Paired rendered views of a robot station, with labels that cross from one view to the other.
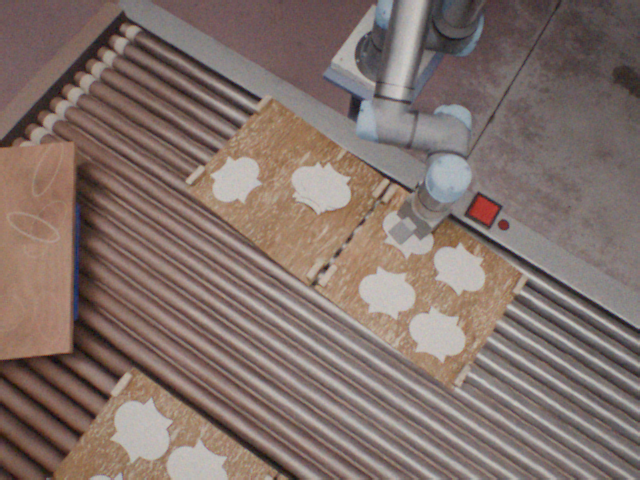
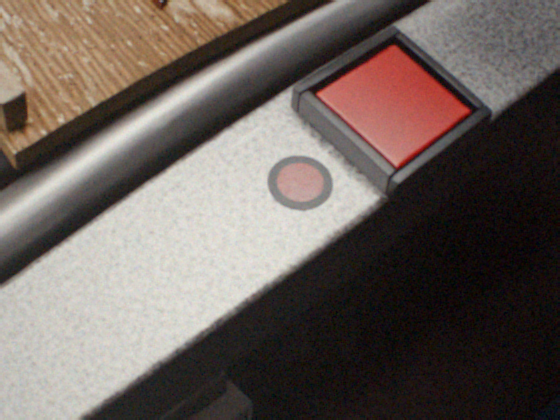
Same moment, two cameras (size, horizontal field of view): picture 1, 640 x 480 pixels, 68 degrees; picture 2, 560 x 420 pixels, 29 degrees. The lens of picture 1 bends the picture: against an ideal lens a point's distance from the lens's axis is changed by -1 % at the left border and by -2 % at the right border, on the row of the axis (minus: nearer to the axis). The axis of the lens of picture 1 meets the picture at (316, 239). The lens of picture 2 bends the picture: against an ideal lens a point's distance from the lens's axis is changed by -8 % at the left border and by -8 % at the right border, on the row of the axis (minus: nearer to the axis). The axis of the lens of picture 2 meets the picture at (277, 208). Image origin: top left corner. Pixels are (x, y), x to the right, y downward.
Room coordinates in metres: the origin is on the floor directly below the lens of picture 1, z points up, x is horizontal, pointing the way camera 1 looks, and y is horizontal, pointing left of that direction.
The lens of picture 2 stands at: (0.49, -0.81, 1.39)
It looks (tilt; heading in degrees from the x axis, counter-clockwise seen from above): 57 degrees down; 105
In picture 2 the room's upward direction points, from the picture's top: 7 degrees clockwise
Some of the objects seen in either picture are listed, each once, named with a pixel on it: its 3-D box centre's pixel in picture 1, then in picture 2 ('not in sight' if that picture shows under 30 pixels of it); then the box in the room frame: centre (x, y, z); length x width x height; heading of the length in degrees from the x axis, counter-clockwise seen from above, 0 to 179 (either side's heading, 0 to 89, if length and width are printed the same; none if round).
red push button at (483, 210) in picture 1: (483, 211); (394, 109); (0.45, -0.43, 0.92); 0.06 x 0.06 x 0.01; 62
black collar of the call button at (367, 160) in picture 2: (483, 210); (394, 107); (0.45, -0.43, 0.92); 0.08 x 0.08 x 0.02; 62
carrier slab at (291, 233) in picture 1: (288, 186); not in sight; (0.47, 0.09, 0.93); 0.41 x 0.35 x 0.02; 57
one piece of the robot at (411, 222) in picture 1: (415, 216); not in sight; (0.35, -0.21, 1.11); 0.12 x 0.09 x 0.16; 135
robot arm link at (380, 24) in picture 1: (399, 18); not in sight; (0.90, -0.16, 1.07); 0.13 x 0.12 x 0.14; 84
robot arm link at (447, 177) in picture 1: (444, 182); not in sight; (0.37, -0.23, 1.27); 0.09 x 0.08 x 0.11; 174
